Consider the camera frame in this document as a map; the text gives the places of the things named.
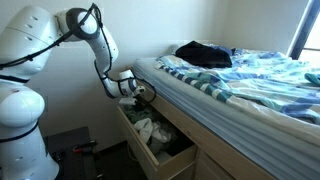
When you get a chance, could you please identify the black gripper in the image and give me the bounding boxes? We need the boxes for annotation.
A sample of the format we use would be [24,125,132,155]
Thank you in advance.
[132,93,150,113]

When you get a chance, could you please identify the white garment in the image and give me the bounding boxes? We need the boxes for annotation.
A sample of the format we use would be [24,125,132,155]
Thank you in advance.
[133,117,173,144]

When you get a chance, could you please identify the light wooden drawer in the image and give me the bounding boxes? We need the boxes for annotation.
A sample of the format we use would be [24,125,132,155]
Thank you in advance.
[115,103,200,180]

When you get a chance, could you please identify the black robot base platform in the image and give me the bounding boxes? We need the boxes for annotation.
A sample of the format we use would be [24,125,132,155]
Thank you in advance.
[43,125,103,180]

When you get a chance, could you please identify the dark navy garment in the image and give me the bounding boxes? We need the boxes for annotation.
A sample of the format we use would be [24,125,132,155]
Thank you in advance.
[174,40,237,70]

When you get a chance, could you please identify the blue patterned blanket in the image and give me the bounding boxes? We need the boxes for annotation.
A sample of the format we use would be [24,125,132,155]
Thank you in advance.
[153,46,320,125]

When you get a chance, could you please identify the teal cloth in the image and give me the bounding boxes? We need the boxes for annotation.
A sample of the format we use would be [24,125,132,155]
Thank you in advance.
[304,72,320,87]

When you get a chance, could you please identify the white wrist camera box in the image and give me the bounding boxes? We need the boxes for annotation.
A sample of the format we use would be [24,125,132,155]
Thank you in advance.
[117,97,138,107]

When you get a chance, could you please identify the white power cable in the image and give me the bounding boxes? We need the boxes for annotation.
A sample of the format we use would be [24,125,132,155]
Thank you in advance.
[125,141,141,164]

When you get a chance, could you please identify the red handled black clamp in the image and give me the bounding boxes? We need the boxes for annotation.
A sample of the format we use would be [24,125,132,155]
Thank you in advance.
[72,139,99,155]

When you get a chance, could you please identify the wooden bed frame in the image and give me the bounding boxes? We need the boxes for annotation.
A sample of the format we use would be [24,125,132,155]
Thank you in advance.
[141,88,278,180]

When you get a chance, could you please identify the dark window frame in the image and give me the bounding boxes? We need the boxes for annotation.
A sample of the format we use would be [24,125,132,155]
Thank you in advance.
[287,0,320,62]

